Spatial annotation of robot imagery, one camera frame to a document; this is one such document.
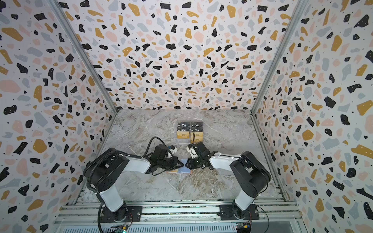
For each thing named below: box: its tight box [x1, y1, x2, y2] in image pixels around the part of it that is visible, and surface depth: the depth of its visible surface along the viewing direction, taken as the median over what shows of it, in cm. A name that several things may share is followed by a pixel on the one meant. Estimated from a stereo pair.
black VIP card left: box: [177, 126, 190, 132], surface depth 102 cm
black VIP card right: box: [190, 127, 204, 133], surface depth 102 cm
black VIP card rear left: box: [177, 121, 190, 127], surface depth 102 cm
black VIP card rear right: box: [190, 121, 204, 127], surface depth 103 cm
